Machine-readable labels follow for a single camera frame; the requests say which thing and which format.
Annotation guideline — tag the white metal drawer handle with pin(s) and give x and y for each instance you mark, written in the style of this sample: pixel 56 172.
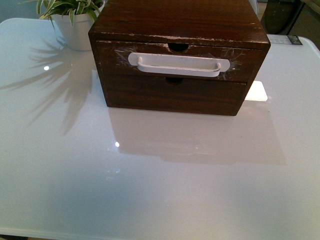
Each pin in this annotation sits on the white metal drawer handle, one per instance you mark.
pixel 179 64

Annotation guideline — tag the wooden drawer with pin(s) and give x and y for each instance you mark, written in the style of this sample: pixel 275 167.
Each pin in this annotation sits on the wooden drawer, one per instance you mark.
pixel 111 58
pixel 187 95

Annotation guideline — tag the dark wooden drawer cabinet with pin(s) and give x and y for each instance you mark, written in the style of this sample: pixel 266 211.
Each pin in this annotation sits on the dark wooden drawer cabinet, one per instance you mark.
pixel 180 23

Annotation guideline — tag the white card on table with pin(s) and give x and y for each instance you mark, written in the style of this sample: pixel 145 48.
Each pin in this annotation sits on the white card on table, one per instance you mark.
pixel 257 92

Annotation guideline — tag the white plant pot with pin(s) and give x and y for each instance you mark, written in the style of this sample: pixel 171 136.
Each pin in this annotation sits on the white plant pot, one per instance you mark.
pixel 76 36

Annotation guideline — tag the grey label sticker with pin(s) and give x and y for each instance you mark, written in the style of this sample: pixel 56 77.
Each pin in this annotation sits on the grey label sticker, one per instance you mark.
pixel 284 39

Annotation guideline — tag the black equipment at right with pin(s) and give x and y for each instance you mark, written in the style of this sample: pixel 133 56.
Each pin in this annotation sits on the black equipment at right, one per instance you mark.
pixel 292 17

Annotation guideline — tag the green striped spider plant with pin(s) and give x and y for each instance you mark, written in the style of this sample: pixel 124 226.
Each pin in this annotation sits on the green striped spider plant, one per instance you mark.
pixel 71 9

